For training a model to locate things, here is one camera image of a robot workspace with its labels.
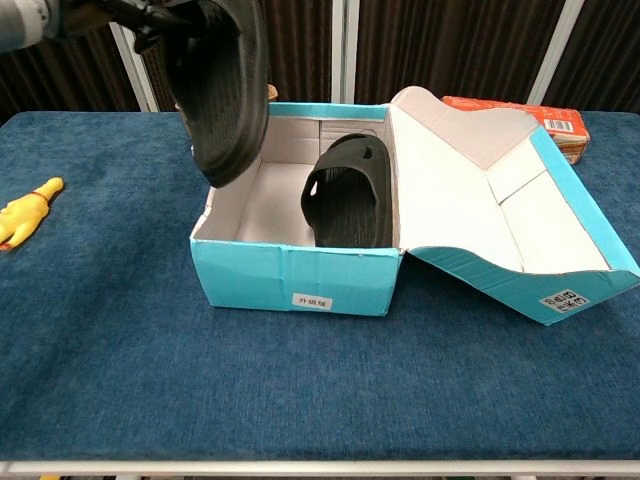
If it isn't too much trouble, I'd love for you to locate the teal cardboard shoe box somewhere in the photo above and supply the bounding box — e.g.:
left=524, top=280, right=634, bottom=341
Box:
left=188, top=85, right=640, bottom=327

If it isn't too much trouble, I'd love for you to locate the dark ribbed partition panel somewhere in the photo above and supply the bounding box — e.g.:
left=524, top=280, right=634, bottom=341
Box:
left=0, top=19, right=137, bottom=121
left=149, top=0, right=335, bottom=109
left=542, top=0, right=640, bottom=114
left=357, top=0, right=564, bottom=106

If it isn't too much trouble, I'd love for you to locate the dark blue table mat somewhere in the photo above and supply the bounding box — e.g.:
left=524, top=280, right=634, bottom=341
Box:
left=0, top=110, right=640, bottom=464

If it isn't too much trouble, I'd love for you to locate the orange cardboard box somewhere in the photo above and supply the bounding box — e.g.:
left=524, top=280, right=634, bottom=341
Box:
left=442, top=94, right=591, bottom=165

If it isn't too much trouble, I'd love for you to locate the black rubber slipper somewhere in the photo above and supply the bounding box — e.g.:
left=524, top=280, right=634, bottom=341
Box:
left=162, top=0, right=271, bottom=190
left=299, top=132, right=394, bottom=249

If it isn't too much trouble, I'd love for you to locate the yellow rubber chicken toy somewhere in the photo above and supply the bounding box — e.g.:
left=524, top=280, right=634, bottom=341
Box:
left=0, top=175, right=66, bottom=253

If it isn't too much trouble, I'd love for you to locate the silver partition post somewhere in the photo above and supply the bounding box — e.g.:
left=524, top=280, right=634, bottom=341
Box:
left=330, top=0, right=360, bottom=106
left=108, top=22, right=160, bottom=112
left=528, top=0, right=585, bottom=107

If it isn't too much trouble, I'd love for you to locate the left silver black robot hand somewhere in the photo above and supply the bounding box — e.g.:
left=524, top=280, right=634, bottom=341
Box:
left=0, top=0, right=201, bottom=55

